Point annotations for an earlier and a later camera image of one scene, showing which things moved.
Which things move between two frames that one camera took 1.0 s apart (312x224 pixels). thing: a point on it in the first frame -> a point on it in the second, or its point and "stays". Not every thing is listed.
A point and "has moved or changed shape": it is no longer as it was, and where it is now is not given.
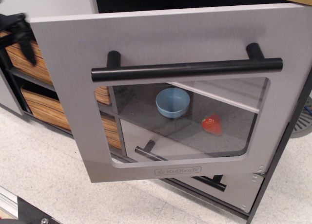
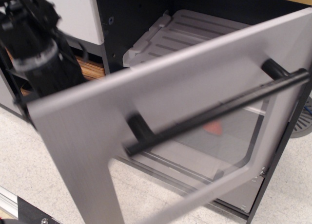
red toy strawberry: (212, 123) stays
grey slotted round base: (302, 128) stays
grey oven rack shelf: (246, 92) -> (177, 29)
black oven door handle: (256, 63) -> (143, 137)
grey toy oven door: (174, 93) has moved or changed shape
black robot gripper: (16, 28) -> (48, 68)
